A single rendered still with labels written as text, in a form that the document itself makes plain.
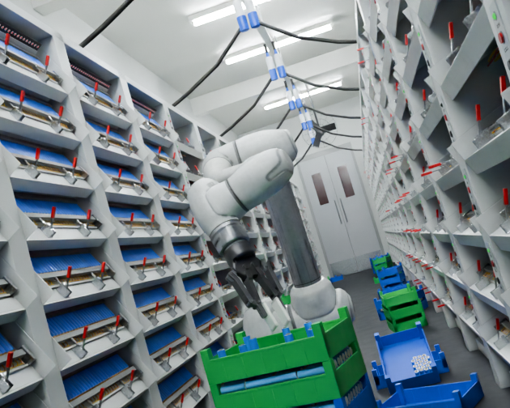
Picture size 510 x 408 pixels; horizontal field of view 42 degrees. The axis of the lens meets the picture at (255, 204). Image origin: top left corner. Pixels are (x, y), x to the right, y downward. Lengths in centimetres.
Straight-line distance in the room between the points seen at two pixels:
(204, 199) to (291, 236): 62
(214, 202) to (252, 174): 12
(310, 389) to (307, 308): 88
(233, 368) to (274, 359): 10
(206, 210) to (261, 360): 44
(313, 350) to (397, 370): 142
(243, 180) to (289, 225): 61
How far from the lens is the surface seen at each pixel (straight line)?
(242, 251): 166
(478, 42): 127
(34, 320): 193
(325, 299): 230
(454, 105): 170
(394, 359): 288
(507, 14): 103
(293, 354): 145
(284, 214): 226
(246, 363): 150
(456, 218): 238
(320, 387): 145
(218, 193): 171
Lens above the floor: 63
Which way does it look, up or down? 5 degrees up
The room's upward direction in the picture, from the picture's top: 16 degrees counter-clockwise
